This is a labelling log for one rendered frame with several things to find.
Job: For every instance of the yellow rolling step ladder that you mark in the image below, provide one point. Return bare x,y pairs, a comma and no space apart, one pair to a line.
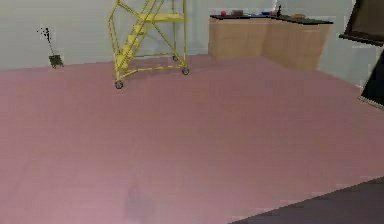
127,50

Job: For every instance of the red apple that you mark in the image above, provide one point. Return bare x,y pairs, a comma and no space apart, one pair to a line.
223,13

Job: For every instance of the wooden counter with black top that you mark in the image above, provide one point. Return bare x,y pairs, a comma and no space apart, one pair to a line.
266,40

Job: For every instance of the brown bowl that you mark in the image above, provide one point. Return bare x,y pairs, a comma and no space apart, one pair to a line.
237,12

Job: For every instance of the blue dish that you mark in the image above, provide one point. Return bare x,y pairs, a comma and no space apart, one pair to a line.
265,13

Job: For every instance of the black bottle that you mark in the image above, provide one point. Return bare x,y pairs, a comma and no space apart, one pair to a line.
279,10

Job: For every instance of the tan bread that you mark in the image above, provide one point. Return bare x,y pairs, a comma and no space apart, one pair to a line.
297,15

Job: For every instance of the potted house plant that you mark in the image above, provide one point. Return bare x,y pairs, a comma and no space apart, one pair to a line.
55,60

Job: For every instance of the black framed picture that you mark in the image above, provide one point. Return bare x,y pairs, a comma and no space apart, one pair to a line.
376,86

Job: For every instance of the dark framed window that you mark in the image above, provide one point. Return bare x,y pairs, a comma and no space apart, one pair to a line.
368,20

